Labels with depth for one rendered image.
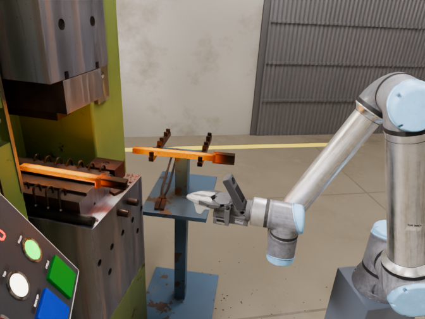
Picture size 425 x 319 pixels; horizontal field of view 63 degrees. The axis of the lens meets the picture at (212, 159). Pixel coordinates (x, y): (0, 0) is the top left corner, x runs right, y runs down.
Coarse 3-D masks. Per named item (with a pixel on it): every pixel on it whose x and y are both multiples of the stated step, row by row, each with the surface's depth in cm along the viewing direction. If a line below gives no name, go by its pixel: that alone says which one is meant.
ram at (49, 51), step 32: (0, 0) 83; (32, 0) 81; (64, 0) 89; (96, 0) 103; (0, 32) 86; (32, 32) 84; (64, 32) 91; (96, 32) 106; (0, 64) 90; (32, 64) 88; (64, 64) 93; (96, 64) 110
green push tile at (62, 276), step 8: (56, 256) 79; (56, 264) 78; (64, 264) 80; (48, 272) 75; (56, 272) 76; (64, 272) 79; (72, 272) 82; (48, 280) 73; (56, 280) 75; (64, 280) 77; (72, 280) 80; (56, 288) 74; (64, 288) 76; (72, 288) 78
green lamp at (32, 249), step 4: (28, 240) 74; (28, 244) 73; (32, 244) 74; (36, 244) 75; (28, 248) 72; (32, 248) 73; (36, 248) 74; (28, 252) 72; (32, 252) 73; (36, 252) 74; (32, 256) 72; (36, 256) 73
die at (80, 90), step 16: (16, 80) 97; (64, 80) 94; (80, 80) 101; (96, 80) 110; (16, 96) 99; (32, 96) 98; (48, 96) 97; (64, 96) 95; (80, 96) 103; (96, 96) 111; (64, 112) 97
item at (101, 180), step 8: (24, 168) 124; (32, 168) 123; (40, 168) 123; (48, 168) 123; (56, 168) 124; (72, 176) 120; (80, 176) 120; (88, 176) 120; (96, 176) 120; (104, 176) 120; (96, 184) 118; (104, 184) 119; (112, 184) 119; (120, 184) 118
